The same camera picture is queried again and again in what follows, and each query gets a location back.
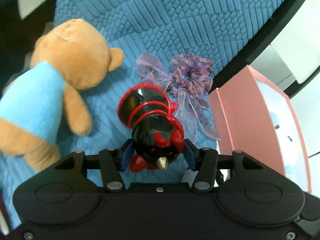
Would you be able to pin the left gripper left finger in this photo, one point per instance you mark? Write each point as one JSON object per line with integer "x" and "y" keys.
{"x": 112, "y": 162}

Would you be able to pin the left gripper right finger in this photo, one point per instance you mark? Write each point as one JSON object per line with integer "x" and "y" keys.
{"x": 204, "y": 161}

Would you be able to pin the red black toy figure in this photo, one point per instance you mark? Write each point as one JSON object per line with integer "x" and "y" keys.
{"x": 158, "y": 136}

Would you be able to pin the pink cardboard storage box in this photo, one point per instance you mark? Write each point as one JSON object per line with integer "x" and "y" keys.
{"x": 255, "y": 116}

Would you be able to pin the purple ribbon scrunchie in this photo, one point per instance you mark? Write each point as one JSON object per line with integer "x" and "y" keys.
{"x": 189, "y": 82}

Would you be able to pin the brown bear plush blue shirt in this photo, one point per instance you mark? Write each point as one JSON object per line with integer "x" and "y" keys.
{"x": 71, "y": 58}

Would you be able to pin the white black framed chair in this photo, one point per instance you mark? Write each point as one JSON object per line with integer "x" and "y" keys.
{"x": 259, "y": 42}

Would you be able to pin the blue quilted bed cover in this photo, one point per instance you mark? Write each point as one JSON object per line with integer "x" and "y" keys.
{"x": 214, "y": 29}

